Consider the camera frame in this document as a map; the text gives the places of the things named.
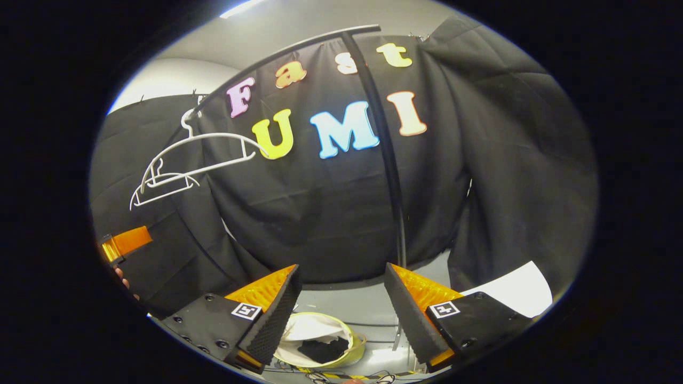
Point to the white paper sheet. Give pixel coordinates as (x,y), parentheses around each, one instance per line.
(512,290)

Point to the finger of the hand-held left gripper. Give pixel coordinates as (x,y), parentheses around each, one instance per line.
(130,241)

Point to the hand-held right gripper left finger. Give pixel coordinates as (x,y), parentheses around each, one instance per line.
(272,325)

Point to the round beige laundry hamper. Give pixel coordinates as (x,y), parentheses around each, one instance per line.
(315,326)

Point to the white plastic clothes hanger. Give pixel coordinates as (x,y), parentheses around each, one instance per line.
(229,135)
(160,196)

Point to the black metal clothes rack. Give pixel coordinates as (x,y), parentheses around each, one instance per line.
(387,160)

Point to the black backdrop cloth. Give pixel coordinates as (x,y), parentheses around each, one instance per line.
(507,133)

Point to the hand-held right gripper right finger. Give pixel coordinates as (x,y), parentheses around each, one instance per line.
(411,325)

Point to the black knit jacket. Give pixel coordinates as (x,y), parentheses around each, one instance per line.
(323,350)

